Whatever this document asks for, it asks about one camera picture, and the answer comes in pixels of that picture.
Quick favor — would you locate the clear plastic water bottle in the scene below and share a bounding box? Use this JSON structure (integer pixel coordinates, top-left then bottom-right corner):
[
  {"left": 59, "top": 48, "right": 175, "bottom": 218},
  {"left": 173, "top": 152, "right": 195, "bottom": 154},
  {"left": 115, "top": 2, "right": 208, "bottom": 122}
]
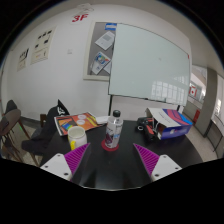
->
[{"left": 104, "top": 109, "right": 125, "bottom": 150}]

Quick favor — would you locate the white mug with yellow handle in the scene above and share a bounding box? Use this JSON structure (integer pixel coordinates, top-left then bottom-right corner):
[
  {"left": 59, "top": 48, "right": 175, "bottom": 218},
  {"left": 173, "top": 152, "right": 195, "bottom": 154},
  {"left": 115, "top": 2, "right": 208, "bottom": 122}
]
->
[{"left": 67, "top": 125, "right": 88, "bottom": 151}]

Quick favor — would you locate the grey framed notice board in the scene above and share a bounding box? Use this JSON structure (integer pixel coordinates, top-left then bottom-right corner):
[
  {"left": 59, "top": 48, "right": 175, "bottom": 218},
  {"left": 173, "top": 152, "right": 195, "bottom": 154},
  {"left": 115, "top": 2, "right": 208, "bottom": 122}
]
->
[{"left": 82, "top": 21, "right": 118, "bottom": 82}]

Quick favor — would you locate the colourful printed book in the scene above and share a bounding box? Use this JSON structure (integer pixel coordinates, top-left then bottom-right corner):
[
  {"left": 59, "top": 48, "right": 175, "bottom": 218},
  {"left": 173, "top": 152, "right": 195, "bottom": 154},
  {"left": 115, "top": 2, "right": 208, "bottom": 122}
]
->
[{"left": 53, "top": 111, "right": 105, "bottom": 137}]

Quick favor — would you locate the white and blue cardboard box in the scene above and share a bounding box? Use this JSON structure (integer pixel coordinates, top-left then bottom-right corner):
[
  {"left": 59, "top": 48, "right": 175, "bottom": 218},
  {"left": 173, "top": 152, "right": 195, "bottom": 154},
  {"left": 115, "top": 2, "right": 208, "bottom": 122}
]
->
[{"left": 145, "top": 106, "right": 195, "bottom": 141}]

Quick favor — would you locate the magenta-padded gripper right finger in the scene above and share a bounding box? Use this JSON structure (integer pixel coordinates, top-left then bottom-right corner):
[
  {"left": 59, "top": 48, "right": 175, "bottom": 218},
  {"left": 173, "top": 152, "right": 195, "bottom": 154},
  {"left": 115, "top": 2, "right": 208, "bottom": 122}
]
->
[{"left": 132, "top": 143, "right": 183, "bottom": 183}]

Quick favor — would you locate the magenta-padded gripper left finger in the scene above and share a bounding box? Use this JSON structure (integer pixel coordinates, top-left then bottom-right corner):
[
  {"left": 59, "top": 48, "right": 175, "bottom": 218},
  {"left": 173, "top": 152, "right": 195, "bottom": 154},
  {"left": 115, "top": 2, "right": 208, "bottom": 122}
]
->
[{"left": 39, "top": 142, "right": 91, "bottom": 182}]

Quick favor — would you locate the flat round red coaster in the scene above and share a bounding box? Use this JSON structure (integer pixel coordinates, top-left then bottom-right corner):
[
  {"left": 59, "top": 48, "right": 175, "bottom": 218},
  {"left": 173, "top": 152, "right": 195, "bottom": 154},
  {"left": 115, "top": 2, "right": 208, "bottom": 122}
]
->
[{"left": 100, "top": 138, "right": 120, "bottom": 153}]

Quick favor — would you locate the small white wall poster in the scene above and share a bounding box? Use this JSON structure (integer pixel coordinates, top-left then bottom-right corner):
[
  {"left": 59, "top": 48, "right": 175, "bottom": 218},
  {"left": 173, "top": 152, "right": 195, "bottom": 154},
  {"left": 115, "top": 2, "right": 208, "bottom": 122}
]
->
[{"left": 16, "top": 47, "right": 31, "bottom": 72}]

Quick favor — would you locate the large white wall poster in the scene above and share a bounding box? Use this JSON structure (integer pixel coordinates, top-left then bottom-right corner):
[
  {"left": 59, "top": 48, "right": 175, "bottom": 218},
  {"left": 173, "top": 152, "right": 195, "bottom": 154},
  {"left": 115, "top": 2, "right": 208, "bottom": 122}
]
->
[{"left": 30, "top": 26, "right": 57, "bottom": 66}]

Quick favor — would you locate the black and red power tool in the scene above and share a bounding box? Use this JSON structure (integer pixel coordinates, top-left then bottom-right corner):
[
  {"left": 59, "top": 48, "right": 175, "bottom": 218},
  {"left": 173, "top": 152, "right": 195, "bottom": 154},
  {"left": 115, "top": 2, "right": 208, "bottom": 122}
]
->
[{"left": 136, "top": 116, "right": 158, "bottom": 141}]

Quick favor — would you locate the black jacket with white print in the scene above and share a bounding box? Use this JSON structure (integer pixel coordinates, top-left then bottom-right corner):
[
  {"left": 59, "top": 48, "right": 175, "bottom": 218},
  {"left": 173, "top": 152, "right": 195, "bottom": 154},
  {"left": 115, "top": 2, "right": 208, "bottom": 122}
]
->
[{"left": 21, "top": 98, "right": 71, "bottom": 156}]

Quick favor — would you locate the large whiteboard on stand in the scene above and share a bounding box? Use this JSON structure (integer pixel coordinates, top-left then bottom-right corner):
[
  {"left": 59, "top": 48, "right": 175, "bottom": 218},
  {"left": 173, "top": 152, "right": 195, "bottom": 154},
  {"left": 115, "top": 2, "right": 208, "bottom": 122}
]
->
[{"left": 107, "top": 22, "right": 192, "bottom": 116}]

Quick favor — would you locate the wooden chair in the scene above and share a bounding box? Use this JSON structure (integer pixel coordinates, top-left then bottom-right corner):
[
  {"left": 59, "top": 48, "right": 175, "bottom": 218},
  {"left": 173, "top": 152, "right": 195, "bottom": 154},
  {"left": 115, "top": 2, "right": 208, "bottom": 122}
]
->
[{"left": 30, "top": 113, "right": 50, "bottom": 168}]

